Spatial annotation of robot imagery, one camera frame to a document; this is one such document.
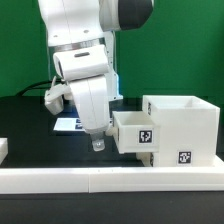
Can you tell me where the black cable bundle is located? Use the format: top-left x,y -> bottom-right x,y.
14,79 -> 59,98

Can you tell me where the white right fence bar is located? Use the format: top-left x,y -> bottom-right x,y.
214,156 -> 224,167

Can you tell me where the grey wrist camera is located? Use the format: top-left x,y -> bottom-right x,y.
44,84 -> 70,115

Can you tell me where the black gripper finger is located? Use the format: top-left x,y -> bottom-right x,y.
91,133 -> 103,147

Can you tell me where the white fence bar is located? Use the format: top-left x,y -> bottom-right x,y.
0,166 -> 224,194
214,156 -> 224,167
0,138 -> 8,165

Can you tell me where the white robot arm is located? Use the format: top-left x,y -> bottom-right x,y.
38,0 -> 154,151

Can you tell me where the white drawer cabinet box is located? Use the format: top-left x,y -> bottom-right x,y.
142,95 -> 220,167

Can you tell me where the white drawer tray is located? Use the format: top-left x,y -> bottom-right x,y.
136,152 -> 155,167
91,110 -> 161,155

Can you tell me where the white front fence bar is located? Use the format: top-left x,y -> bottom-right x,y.
0,166 -> 224,194

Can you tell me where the white left fence bar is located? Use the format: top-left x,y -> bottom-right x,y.
0,138 -> 8,165

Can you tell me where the white front drawer tray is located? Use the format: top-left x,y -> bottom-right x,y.
136,152 -> 155,167

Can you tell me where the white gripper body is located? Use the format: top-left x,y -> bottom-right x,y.
69,75 -> 110,134

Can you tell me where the marker tag sheet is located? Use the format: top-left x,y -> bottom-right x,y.
54,118 -> 83,131

